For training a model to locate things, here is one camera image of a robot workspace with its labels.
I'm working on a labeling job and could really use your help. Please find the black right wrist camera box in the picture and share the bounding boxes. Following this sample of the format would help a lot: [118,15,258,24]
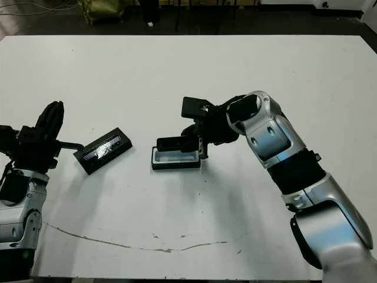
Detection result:
[181,96,209,119]

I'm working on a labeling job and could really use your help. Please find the grey floor cable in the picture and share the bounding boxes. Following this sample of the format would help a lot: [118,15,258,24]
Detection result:
[0,1,79,15]

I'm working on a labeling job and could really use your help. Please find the black box with white insert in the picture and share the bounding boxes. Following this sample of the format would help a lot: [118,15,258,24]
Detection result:
[151,146,202,171]

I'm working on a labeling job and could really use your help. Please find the olive green bag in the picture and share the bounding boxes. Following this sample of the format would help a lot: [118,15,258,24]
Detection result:
[78,0,124,26]

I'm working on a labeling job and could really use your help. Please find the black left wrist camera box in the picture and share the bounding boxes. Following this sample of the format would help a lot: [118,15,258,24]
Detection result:
[0,125,21,154]

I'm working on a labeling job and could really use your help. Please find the black trouser legs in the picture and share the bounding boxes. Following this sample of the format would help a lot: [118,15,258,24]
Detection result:
[141,0,161,24]

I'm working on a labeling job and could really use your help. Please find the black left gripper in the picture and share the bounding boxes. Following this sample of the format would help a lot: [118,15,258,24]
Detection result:
[11,101,84,172]

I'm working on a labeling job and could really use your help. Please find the black metal chair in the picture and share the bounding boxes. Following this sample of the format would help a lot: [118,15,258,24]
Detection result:
[173,0,236,33]

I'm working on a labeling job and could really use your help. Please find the slim black camera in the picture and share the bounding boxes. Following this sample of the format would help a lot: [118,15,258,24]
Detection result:
[156,136,192,153]

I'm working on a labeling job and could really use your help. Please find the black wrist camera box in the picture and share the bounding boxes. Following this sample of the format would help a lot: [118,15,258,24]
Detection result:
[181,96,209,119]
[0,125,21,154]

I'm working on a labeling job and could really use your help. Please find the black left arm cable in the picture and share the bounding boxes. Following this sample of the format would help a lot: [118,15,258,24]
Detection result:
[0,160,14,185]

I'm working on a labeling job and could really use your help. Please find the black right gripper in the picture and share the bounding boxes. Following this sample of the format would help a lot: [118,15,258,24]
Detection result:
[181,104,239,160]

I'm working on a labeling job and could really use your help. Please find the black printed box lid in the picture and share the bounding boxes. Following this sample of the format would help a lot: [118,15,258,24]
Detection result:
[72,127,133,176]

